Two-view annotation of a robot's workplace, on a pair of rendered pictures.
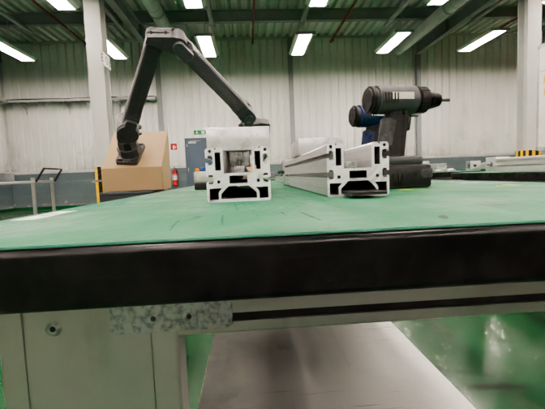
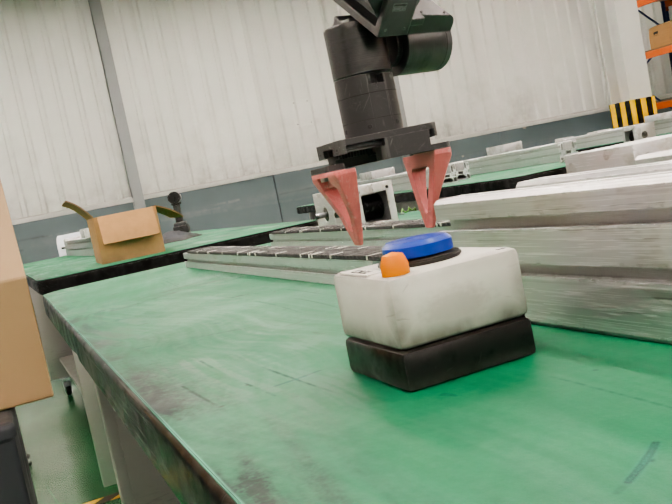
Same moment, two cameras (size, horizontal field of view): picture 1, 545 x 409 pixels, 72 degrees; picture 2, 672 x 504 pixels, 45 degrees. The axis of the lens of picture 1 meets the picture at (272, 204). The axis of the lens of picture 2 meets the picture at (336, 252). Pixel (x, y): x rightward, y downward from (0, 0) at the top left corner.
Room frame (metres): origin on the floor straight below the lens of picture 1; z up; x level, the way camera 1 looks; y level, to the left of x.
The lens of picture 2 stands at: (0.84, 0.40, 0.89)
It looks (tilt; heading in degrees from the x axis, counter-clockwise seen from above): 5 degrees down; 342
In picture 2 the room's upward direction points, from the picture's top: 11 degrees counter-clockwise
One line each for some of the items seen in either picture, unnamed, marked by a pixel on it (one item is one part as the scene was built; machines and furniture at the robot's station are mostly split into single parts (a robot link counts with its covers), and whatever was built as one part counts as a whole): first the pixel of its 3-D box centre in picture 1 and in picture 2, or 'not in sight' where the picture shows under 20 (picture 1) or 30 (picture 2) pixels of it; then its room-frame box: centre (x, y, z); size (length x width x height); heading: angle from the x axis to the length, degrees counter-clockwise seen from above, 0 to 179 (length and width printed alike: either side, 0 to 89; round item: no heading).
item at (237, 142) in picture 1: (240, 149); not in sight; (0.74, 0.06, 0.87); 0.16 x 0.11 x 0.07; 3
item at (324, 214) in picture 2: not in sight; (338, 211); (2.50, -0.17, 0.83); 0.11 x 0.10 x 0.10; 94
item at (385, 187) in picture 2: not in sight; (359, 209); (2.38, -0.17, 0.83); 0.11 x 0.10 x 0.10; 96
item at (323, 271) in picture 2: not in sight; (258, 262); (2.07, 0.12, 0.79); 0.96 x 0.04 x 0.03; 3
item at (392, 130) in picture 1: (409, 136); not in sight; (0.83, -0.31, 0.89); 0.20 x 0.08 x 0.22; 102
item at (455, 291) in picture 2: (210, 179); (442, 306); (1.26, 0.21, 0.81); 0.10 x 0.08 x 0.06; 93
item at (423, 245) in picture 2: not in sight; (418, 253); (1.26, 0.21, 0.84); 0.04 x 0.04 x 0.02
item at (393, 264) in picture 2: not in sight; (393, 263); (1.23, 0.24, 0.85); 0.02 x 0.02 x 0.01
